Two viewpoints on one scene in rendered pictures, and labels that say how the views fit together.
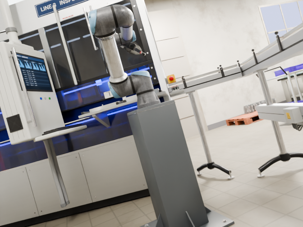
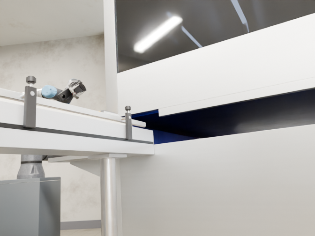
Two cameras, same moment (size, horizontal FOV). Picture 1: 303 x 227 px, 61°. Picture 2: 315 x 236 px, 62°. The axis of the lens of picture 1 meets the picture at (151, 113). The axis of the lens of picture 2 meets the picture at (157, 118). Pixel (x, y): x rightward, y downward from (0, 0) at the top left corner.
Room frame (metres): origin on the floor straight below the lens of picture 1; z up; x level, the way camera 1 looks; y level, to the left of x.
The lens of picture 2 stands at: (2.96, -1.13, 0.77)
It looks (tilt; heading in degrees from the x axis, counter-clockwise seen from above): 12 degrees up; 114
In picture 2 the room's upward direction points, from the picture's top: 4 degrees counter-clockwise
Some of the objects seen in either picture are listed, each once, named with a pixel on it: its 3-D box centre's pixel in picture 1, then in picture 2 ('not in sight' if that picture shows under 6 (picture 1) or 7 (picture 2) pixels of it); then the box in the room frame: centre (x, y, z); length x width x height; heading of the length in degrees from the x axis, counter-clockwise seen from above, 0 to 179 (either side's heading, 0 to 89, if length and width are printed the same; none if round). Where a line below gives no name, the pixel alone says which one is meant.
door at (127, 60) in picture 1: (121, 35); not in sight; (2.36, 0.07, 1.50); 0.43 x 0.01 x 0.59; 84
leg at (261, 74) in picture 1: (273, 115); not in sight; (2.09, -0.94, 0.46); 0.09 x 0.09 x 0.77; 84
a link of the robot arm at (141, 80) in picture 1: (140, 81); (33, 150); (1.63, 0.01, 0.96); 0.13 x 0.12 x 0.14; 94
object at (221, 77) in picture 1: (203, 79); (72, 125); (2.45, -0.56, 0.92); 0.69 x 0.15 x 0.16; 84
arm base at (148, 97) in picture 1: (147, 99); (31, 169); (1.63, 0.00, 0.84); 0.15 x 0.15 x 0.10
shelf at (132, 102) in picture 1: (127, 105); (128, 157); (2.19, 0.18, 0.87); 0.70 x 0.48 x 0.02; 84
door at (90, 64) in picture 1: (75, 50); not in sight; (2.40, 0.52, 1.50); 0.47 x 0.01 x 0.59; 84
